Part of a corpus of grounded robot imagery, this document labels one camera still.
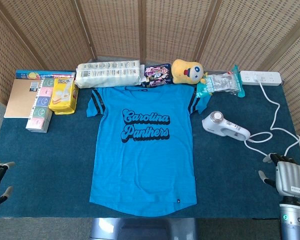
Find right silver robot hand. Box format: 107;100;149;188
258;152;300;198

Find white handheld garment steamer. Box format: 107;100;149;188
201;110;251;141

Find blue Carolina Panthers shirt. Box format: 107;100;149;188
86;84;212;217

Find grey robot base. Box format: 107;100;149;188
89;217;198;240

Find dark blue table cloth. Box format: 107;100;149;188
0;83;300;219

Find pastel tissue box pack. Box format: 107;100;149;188
25;76;55;133

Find brown notebook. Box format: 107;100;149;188
3;78;42;119

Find yellow snack bag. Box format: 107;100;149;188
48;76;79;115

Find white power strip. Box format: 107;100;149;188
240;70;283;87

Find blue box with fruit print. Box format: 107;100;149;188
15;69;76;81

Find clear bag with teal edge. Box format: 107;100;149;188
207;64;246;98

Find teal wet wipes pack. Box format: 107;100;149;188
196;74;215;98

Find yellow plush toy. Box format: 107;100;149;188
171;59;208;85

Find white tissue roll pack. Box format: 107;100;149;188
74;59;144;89

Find dark purple printed package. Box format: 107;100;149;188
141;62;173;88

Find wicker folding screen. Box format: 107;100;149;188
0;0;300;136

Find white power cable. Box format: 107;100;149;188
243;79;300;162

